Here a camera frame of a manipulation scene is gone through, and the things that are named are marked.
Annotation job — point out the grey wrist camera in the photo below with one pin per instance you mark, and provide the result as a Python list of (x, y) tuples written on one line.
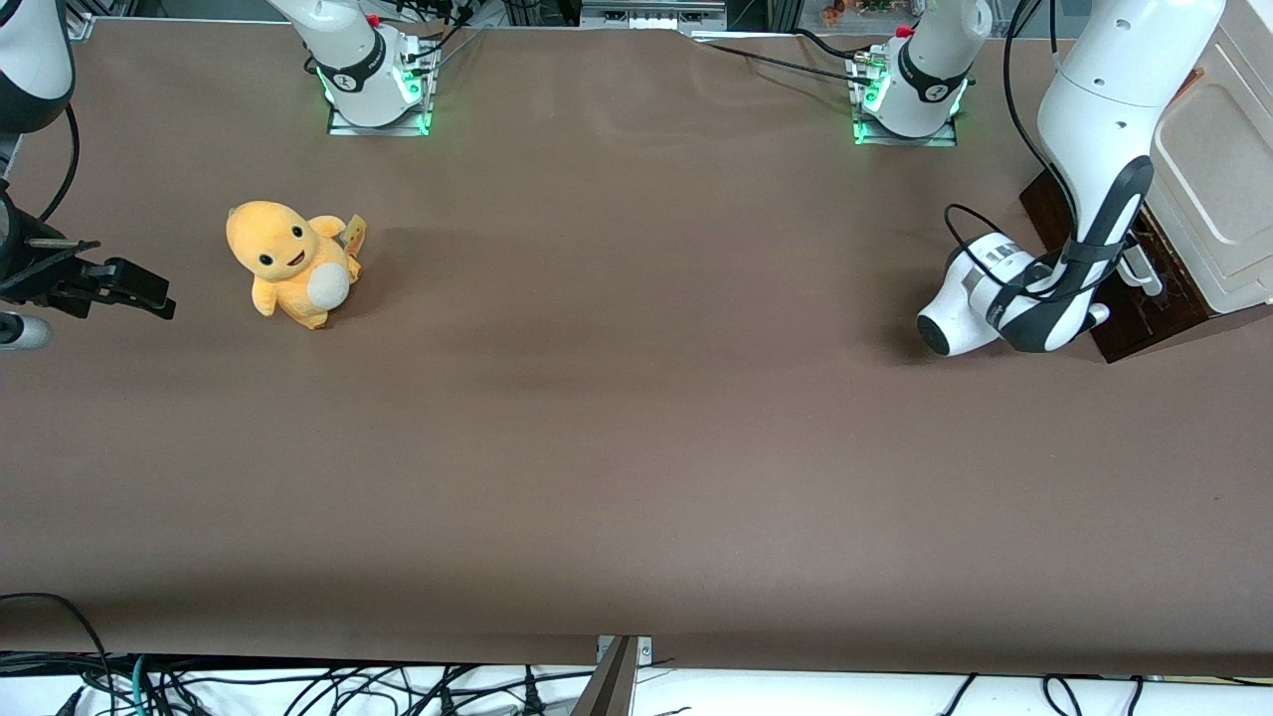
[(1097, 315), (22, 332)]

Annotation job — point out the silver metal bracket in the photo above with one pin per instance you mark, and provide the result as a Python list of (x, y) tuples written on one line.
[(644, 648)]

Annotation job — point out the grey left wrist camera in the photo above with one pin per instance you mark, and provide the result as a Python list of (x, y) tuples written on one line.
[(1097, 315)]

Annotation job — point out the dark slanted pole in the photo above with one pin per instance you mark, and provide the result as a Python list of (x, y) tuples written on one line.
[(612, 686)]

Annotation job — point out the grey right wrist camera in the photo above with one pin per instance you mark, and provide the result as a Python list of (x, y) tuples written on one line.
[(22, 332)]

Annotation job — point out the orange bar on cabinet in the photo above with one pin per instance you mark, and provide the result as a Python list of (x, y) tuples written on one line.
[(1196, 78)]

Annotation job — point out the yellow plush toy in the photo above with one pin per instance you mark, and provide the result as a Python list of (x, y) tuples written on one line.
[(288, 264)]

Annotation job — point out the dark wood drawer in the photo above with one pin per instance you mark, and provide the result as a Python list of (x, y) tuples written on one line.
[(1172, 270)]

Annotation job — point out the brown table mat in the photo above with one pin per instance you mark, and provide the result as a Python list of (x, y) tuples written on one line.
[(636, 398)]

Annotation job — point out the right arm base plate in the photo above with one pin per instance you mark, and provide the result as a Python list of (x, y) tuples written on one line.
[(378, 130)]

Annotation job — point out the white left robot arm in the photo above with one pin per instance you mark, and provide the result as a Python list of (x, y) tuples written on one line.
[(1114, 99)]

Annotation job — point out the white drawer cabinet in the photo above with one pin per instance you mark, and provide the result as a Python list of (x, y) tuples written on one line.
[(1228, 179)]

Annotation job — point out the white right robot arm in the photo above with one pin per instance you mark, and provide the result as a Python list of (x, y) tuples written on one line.
[(348, 50)]

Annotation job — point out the silver metal box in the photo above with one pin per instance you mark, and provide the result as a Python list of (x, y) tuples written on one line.
[(651, 14)]

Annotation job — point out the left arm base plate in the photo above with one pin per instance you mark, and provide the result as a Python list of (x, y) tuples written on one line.
[(905, 141)]

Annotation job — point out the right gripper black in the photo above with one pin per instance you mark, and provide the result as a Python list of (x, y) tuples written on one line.
[(30, 278)]

